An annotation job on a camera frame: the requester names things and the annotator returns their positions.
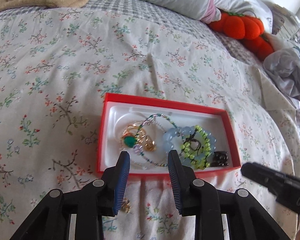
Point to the floral bed quilt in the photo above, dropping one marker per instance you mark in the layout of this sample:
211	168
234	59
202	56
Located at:
57	66

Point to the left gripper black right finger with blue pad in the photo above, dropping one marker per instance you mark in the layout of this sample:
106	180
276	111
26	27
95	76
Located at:
246	217

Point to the small gold earring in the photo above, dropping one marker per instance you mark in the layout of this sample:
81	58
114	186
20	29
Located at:
126	206

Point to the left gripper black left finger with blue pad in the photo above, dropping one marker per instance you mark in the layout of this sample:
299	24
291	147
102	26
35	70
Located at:
103	197

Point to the red Ace box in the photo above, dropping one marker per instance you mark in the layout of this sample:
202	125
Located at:
148	128

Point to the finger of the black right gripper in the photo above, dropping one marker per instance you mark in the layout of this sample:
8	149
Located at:
284	187

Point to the grey crumpled cloth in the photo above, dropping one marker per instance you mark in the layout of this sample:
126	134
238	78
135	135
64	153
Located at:
283	67

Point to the orange plush pumpkin toy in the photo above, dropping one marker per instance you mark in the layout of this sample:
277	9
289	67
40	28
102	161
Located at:
247	29

